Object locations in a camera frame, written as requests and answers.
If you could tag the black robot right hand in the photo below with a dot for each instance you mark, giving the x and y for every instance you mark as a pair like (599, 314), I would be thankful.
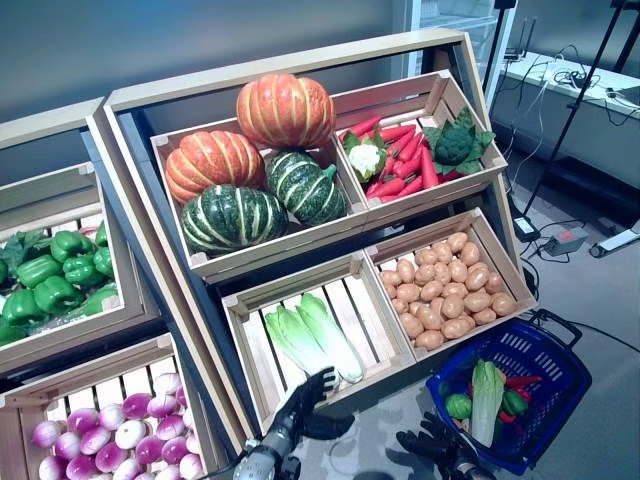
(440, 444)

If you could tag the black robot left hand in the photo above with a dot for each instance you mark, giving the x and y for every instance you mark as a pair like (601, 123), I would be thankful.
(300, 410)

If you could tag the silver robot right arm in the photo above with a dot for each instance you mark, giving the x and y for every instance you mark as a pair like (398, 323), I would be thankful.
(472, 472)

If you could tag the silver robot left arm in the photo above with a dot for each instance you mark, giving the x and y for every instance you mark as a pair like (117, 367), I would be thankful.
(257, 462)

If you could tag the blue plastic shopping basket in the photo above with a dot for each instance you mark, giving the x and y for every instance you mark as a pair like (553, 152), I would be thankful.
(550, 372)

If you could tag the small green bell pepper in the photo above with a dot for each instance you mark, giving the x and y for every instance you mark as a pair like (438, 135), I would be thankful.
(459, 406)
(514, 402)

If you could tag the napa cabbage with pale stem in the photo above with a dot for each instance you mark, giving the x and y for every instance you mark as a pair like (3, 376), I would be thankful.
(295, 335)
(486, 402)
(330, 335)

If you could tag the red chili pepper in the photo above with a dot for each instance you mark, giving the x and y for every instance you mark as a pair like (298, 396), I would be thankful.
(523, 381)
(507, 416)

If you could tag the brown potato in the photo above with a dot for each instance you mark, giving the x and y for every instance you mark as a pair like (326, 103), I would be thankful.
(389, 278)
(389, 291)
(457, 241)
(429, 339)
(399, 305)
(502, 303)
(484, 316)
(442, 251)
(425, 274)
(470, 253)
(494, 283)
(458, 270)
(453, 306)
(431, 290)
(442, 272)
(457, 327)
(411, 325)
(408, 292)
(405, 270)
(477, 300)
(454, 290)
(429, 317)
(417, 307)
(426, 257)
(477, 278)

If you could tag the wooden crate with cabbages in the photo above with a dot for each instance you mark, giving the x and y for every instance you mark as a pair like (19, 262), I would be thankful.
(352, 300)

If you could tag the purple white onion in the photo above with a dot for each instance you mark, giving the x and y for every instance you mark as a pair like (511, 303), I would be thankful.
(175, 450)
(67, 445)
(127, 471)
(51, 468)
(149, 449)
(111, 416)
(47, 433)
(167, 384)
(136, 405)
(191, 465)
(95, 440)
(130, 434)
(81, 467)
(83, 420)
(170, 427)
(111, 456)
(161, 406)

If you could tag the wooden crate with pumpkins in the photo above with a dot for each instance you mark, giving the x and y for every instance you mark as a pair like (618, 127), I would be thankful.
(260, 257)

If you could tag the wooden crate with potatoes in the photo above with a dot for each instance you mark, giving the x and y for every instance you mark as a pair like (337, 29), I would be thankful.
(500, 255)

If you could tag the dark green striped pumpkin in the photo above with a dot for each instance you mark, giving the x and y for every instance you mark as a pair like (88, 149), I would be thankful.
(230, 220)
(305, 187)

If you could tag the wooden crate with onions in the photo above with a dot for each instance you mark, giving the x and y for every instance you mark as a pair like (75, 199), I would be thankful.
(75, 374)

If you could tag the black power adapter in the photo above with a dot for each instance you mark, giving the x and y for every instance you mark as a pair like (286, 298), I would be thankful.
(526, 226)

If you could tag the grey box with red button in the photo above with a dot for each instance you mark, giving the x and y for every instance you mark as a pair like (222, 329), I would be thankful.
(565, 241)

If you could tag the red orange carrot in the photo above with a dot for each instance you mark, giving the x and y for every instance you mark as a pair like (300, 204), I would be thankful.
(364, 126)
(406, 146)
(407, 168)
(397, 134)
(387, 188)
(411, 186)
(429, 169)
(387, 166)

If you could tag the wooden crate with carrots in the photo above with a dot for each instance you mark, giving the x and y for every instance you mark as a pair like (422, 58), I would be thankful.
(450, 187)

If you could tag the white cauliflower with leaves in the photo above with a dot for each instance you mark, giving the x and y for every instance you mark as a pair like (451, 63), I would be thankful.
(365, 157)

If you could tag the orange striped pumpkin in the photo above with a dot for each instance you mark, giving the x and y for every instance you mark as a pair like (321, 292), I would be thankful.
(212, 160)
(285, 110)

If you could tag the white metal table foot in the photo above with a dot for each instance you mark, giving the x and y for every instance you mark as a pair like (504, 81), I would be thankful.
(616, 245)

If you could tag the green broccoli with leaves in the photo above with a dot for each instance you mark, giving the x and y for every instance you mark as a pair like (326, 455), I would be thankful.
(452, 142)

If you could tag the dark leafy green vegetable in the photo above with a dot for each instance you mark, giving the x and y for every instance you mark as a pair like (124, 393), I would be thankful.
(22, 247)

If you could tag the wooden crate with peppers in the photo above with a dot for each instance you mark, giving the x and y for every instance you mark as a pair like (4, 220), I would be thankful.
(45, 195)

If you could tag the large wooden display stand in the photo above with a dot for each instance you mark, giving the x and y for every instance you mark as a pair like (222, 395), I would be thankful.
(300, 62)

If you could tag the white long table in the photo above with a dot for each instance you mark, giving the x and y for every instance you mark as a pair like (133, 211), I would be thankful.
(550, 90)

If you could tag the small wooden display stand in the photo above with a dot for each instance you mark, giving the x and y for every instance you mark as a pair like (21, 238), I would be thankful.
(45, 122)

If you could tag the black tripod stand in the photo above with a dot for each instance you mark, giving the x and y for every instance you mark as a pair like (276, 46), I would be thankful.
(590, 85)

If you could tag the glass door refrigerator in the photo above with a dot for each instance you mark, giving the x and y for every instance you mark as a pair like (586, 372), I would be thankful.
(450, 35)

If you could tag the thin black light stand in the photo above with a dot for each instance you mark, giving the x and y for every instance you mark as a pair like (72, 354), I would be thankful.
(494, 40)

